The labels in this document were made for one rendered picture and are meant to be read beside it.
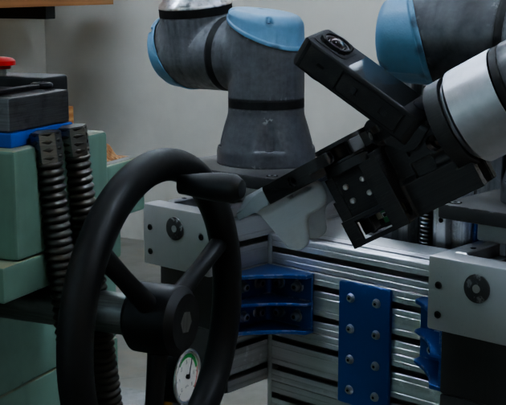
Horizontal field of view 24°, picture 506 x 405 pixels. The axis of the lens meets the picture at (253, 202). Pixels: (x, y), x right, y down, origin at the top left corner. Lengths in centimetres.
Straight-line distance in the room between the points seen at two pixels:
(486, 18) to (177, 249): 83
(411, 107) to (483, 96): 7
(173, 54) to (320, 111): 276
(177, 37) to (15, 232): 91
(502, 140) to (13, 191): 38
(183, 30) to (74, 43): 331
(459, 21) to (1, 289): 42
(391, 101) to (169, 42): 98
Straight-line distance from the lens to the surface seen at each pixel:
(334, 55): 90
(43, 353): 117
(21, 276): 96
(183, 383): 131
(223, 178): 96
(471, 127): 85
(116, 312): 100
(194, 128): 482
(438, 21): 96
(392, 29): 97
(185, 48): 181
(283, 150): 173
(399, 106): 89
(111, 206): 90
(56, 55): 517
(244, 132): 173
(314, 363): 171
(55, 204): 97
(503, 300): 135
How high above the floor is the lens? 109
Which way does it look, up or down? 11 degrees down
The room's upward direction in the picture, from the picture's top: straight up
